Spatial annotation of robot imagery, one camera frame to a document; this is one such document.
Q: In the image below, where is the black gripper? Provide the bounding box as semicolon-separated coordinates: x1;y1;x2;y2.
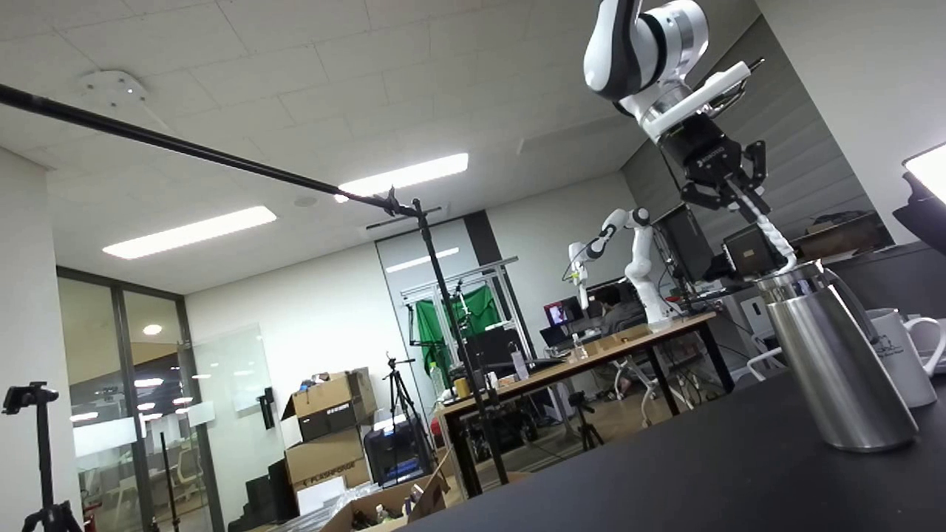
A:
659;111;775;211

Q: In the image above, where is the white plastic spoon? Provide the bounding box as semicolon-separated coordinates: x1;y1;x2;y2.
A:
731;174;799;272

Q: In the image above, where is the stainless steel flask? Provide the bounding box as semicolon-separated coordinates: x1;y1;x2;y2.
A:
755;259;923;454

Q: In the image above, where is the brown box on shelf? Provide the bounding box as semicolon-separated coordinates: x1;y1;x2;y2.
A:
795;210;897;265

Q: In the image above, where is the bright studio lamp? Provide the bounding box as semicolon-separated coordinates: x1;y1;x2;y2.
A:
892;140;946;259

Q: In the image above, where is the small computer monitor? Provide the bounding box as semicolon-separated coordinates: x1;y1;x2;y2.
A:
543;296;585;330

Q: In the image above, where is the wooden table with black legs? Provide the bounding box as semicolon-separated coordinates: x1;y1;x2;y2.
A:
437;309;735;498

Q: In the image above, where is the white ceramic mug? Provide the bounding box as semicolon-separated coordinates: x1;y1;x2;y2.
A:
866;303;946;411

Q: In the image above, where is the small black tripod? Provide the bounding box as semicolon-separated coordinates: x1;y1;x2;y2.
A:
381;355;430;436
567;389;608;454

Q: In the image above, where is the green hanging cloth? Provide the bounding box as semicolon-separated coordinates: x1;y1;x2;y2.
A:
450;284;502;340
410;296;456;378

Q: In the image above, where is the black light stand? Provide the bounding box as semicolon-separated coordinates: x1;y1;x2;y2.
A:
410;201;512;486

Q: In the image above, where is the rectangular ceiling light panel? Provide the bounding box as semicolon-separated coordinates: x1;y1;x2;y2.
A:
100;204;282;262
332;151;472;205

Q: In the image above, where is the open brown cardboard box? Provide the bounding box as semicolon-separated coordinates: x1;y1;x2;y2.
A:
282;367;378;442

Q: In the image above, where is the low open cardboard box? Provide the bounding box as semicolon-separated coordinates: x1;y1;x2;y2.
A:
320;470;456;532

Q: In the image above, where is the closed brown cardboard box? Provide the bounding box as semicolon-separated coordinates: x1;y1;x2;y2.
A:
283;427;376;492

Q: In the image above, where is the black boom pole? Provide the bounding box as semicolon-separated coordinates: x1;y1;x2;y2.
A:
0;83;443;222

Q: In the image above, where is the round ceiling detector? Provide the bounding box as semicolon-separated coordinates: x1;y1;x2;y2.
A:
81;65;155;111

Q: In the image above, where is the black camera tripod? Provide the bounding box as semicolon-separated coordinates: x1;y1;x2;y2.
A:
0;378;84;532

